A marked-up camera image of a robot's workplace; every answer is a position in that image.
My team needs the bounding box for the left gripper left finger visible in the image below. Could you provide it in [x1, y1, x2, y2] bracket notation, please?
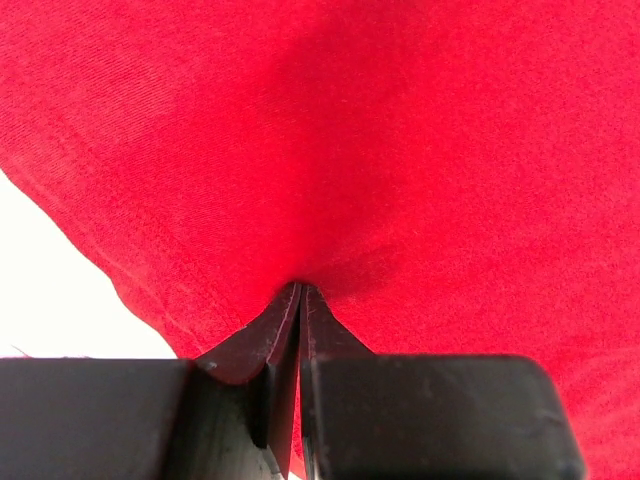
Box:
[1, 284, 302, 479]

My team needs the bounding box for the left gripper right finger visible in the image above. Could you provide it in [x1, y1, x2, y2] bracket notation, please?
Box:
[299, 286, 587, 479]

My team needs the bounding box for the dark red t-shirt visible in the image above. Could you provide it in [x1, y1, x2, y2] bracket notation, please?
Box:
[1, 1, 639, 479]

